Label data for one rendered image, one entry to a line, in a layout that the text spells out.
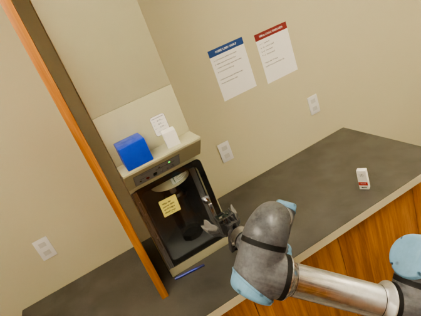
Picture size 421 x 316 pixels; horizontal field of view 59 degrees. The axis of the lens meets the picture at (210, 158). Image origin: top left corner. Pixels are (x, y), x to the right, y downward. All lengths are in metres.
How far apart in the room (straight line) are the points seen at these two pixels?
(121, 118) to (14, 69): 0.58
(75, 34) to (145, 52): 0.24
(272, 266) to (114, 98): 0.82
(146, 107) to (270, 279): 0.79
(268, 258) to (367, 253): 1.02
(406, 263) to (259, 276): 0.39
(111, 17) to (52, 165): 0.79
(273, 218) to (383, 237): 1.05
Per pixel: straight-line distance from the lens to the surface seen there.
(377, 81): 2.67
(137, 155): 1.33
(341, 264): 1.80
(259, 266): 0.92
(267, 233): 0.91
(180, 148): 1.37
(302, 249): 1.59
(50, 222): 1.96
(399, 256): 1.11
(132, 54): 1.40
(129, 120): 1.41
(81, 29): 1.37
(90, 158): 1.33
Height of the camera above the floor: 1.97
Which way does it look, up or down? 23 degrees down
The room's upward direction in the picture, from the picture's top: 21 degrees counter-clockwise
